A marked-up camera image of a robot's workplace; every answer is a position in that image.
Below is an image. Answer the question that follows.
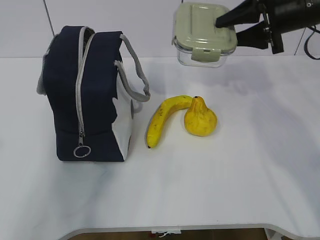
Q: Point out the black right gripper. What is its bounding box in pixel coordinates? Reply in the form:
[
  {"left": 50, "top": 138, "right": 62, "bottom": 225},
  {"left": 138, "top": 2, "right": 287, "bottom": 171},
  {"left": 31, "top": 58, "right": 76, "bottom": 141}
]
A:
[{"left": 215, "top": 0, "right": 320, "bottom": 54}]

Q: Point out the white tag under table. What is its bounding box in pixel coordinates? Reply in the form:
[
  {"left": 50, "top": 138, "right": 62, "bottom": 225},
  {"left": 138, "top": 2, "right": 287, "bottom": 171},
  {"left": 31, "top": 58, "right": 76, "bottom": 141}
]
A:
[{"left": 150, "top": 229, "right": 182, "bottom": 238}]

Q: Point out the yellow pear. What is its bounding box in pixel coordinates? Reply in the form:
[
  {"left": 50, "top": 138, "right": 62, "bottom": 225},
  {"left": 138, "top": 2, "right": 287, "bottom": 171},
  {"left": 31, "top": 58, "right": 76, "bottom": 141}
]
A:
[{"left": 184, "top": 96, "right": 218, "bottom": 137}]

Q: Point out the yellow banana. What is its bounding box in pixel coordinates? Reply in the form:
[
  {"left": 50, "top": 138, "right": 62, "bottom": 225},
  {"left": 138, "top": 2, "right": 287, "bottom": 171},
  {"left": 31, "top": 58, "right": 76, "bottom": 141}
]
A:
[{"left": 145, "top": 95, "right": 193, "bottom": 149}]

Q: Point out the navy blue lunch bag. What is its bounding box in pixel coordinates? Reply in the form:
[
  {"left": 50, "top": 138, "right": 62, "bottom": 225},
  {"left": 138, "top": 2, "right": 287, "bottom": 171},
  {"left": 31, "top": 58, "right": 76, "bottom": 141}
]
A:
[{"left": 36, "top": 25, "right": 152, "bottom": 163}]

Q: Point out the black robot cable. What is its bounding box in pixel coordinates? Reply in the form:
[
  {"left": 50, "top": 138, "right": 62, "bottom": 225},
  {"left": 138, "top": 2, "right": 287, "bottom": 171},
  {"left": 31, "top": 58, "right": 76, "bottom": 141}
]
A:
[{"left": 303, "top": 24, "right": 320, "bottom": 60}]

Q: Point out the green lid glass container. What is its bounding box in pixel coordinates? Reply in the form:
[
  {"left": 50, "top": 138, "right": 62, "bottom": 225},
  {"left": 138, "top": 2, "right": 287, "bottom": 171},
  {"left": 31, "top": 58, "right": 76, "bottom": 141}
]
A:
[{"left": 171, "top": 2, "right": 238, "bottom": 68}]

